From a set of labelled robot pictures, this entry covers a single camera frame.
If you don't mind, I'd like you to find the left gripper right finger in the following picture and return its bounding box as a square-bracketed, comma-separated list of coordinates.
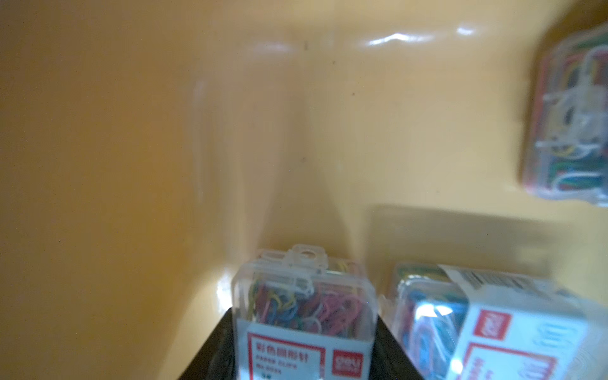
[370, 318, 423, 380]

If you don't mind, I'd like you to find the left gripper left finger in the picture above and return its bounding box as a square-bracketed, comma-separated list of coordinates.
[179, 308, 235, 380]

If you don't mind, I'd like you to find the paper clip box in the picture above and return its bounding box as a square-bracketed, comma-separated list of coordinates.
[522, 24, 607, 207]
[231, 244, 378, 379]
[381, 263, 607, 379]

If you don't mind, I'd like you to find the yellow plastic storage tray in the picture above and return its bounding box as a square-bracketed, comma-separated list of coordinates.
[1, 1, 607, 379]

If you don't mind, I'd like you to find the paper clip box top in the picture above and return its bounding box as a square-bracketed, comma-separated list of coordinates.
[522, 24, 607, 207]

